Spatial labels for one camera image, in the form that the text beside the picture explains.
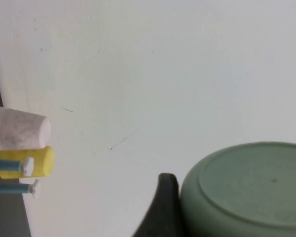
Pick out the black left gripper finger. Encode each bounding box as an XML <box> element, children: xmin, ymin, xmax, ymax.
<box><xmin>132</xmin><ymin>172</ymin><xmax>187</xmax><ymax>237</ymax></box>

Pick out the green speckled plastic cup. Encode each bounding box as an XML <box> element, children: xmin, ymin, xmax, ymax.
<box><xmin>180</xmin><ymin>141</ymin><xmax>296</xmax><ymax>237</ymax></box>

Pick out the yellow speckled plastic cup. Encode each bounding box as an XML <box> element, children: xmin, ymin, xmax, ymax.
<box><xmin>0</xmin><ymin>145</ymin><xmax>56</xmax><ymax>180</ymax></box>

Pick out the blue cup stand with posts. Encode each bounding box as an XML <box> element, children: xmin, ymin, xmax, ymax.
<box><xmin>0</xmin><ymin>150</ymin><xmax>42</xmax><ymax>200</ymax></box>

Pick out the pink speckled plastic cup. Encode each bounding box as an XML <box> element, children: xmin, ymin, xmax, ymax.
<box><xmin>0</xmin><ymin>106</ymin><xmax>51</xmax><ymax>151</ymax></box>

